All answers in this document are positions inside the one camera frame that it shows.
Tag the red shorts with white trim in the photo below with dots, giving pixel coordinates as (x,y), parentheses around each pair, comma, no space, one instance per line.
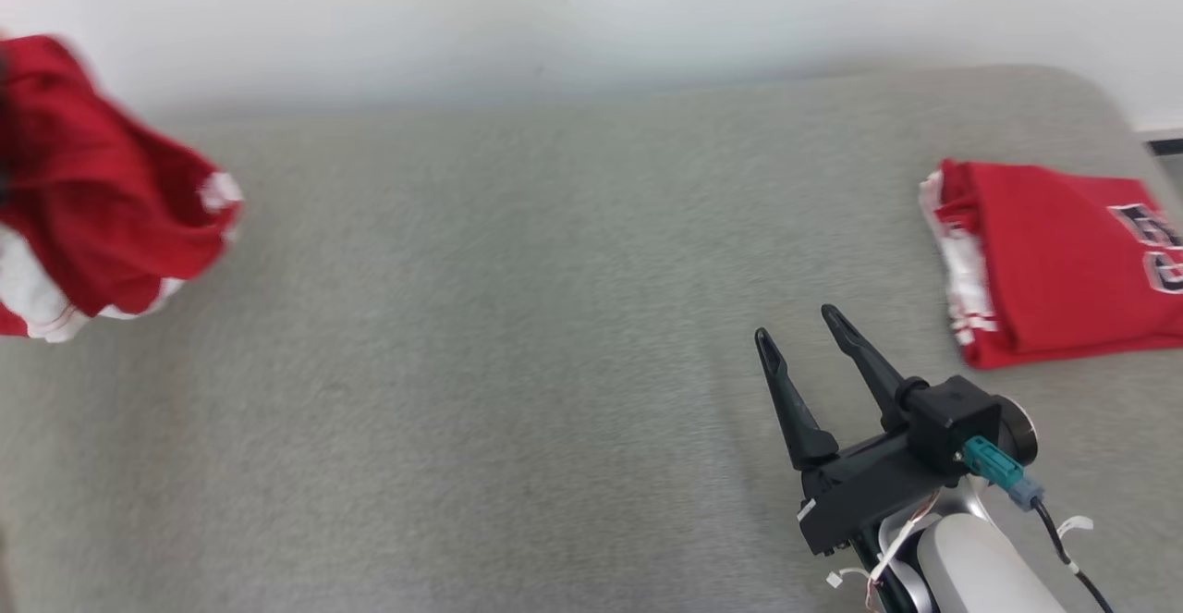
(92,188)

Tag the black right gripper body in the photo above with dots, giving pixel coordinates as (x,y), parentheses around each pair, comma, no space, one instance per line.
(859,497)

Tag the dark baseboard strip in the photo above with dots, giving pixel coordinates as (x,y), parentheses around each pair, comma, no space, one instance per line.
(1166,146)

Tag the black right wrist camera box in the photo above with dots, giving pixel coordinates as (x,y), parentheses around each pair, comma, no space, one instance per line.
(952,414)

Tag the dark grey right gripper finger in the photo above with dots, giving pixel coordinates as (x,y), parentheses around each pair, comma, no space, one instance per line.
(869,363)
(795,410)

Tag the red white sports t-shirt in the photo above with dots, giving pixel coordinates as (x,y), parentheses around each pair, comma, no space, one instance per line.
(1054,262)

